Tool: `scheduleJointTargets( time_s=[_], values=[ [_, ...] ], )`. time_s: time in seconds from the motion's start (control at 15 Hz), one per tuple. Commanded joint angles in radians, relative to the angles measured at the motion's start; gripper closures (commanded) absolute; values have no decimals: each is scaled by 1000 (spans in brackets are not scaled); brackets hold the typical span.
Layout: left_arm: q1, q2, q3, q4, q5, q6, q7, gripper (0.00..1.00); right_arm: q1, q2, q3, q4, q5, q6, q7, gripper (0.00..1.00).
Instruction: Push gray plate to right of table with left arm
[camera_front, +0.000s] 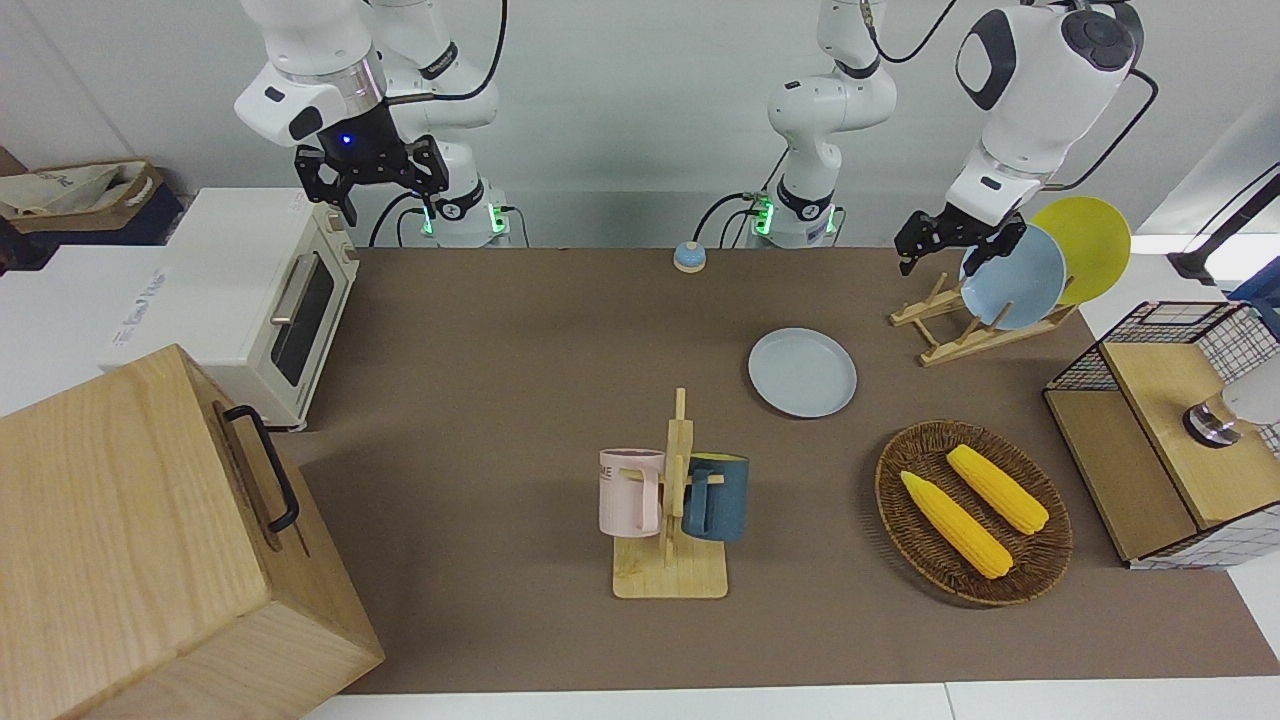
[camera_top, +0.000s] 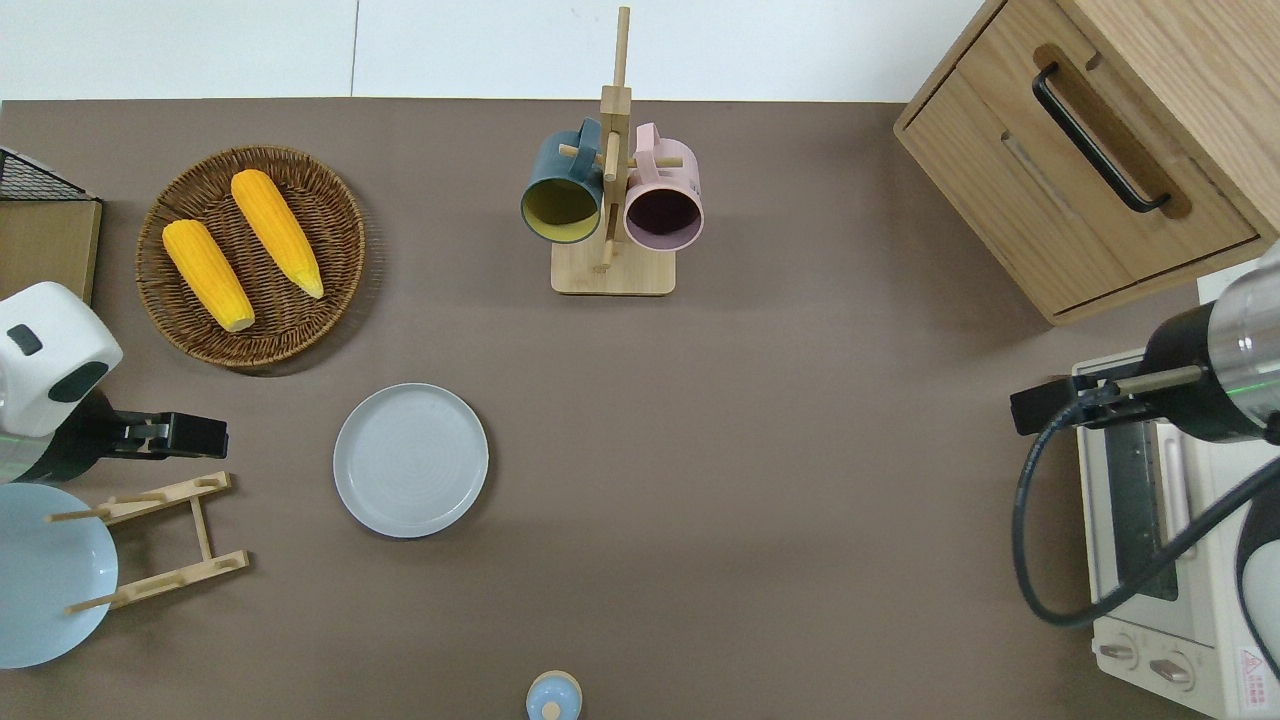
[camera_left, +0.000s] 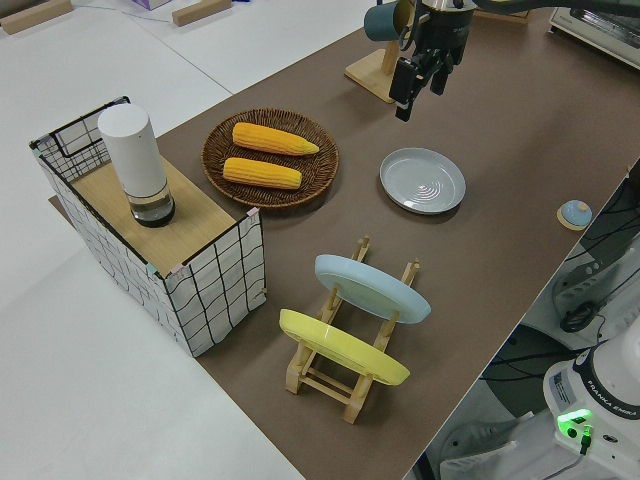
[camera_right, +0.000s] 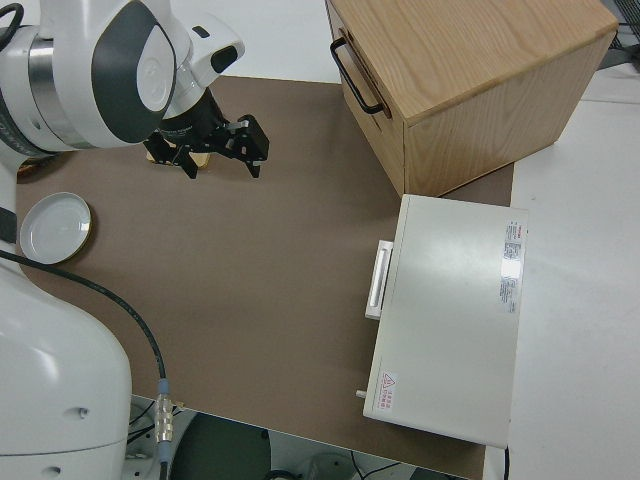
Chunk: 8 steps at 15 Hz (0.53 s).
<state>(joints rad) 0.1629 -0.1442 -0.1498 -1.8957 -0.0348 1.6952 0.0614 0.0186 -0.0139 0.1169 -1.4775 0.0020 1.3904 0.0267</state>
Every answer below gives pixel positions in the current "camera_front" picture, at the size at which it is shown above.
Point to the yellow plate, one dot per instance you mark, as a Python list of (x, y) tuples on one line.
[(1095, 240)]

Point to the wooden mug tree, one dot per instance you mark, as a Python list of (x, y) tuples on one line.
[(670, 575)]

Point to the gray round plate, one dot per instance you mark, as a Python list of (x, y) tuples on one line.
[(802, 372)]

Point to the white toaster oven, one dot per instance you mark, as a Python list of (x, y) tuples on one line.
[(230, 290)]

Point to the pink mug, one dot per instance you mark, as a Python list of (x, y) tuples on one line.
[(625, 495)]

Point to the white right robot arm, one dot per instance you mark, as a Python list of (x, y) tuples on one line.
[(300, 40)]

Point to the cardboard box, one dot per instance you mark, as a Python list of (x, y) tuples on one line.
[(120, 210)]

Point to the light blue plate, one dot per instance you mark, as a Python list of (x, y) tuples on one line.
[(1020, 280)]

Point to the brown wicker basket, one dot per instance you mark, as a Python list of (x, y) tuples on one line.
[(1045, 565)]

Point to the wooden plate rack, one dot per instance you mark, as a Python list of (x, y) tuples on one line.
[(950, 350)]

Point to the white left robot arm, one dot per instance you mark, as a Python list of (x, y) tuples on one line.
[(1040, 90)]

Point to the wooden cabinet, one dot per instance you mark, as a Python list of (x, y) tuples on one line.
[(130, 540)]

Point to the dark blue mug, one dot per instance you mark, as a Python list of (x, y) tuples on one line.
[(720, 500)]

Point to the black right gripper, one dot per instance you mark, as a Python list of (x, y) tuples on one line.
[(365, 140)]

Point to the brown table mat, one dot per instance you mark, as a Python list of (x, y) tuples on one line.
[(500, 350)]

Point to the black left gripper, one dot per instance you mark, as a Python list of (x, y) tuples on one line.
[(970, 225)]

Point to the white silver cylindrical device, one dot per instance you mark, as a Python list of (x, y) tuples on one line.
[(1210, 420)]

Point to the yellow corn cob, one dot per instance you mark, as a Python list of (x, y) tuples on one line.
[(955, 522), (1000, 490)]

